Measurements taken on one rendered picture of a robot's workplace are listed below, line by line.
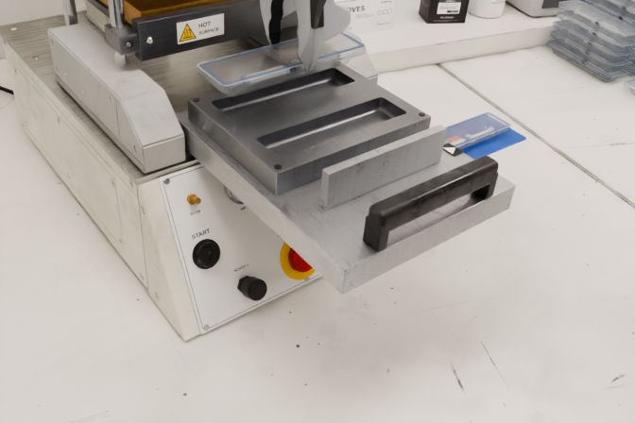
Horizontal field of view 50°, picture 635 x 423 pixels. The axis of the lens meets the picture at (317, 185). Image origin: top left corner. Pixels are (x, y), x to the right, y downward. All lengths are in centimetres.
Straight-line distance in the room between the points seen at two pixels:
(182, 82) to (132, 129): 21
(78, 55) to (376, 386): 50
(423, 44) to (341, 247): 89
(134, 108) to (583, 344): 58
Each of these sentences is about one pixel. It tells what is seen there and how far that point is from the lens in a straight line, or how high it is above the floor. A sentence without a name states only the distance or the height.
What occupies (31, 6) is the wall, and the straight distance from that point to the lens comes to 144.
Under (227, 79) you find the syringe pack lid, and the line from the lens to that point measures 68.
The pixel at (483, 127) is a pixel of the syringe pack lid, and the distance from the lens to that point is 119.
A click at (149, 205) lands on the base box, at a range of 74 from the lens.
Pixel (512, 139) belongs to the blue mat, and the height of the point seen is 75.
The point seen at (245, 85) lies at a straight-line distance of 68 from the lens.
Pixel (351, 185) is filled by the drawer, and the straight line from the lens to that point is 62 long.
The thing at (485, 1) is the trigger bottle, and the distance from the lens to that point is 159.
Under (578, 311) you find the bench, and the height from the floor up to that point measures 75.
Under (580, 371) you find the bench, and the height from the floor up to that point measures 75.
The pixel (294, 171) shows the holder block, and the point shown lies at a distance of 62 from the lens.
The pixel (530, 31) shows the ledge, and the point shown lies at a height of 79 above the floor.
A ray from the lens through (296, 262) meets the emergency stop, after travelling 82.
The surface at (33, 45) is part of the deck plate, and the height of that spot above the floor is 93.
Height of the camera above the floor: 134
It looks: 35 degrees down
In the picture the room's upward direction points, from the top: 5 degrees clockwise
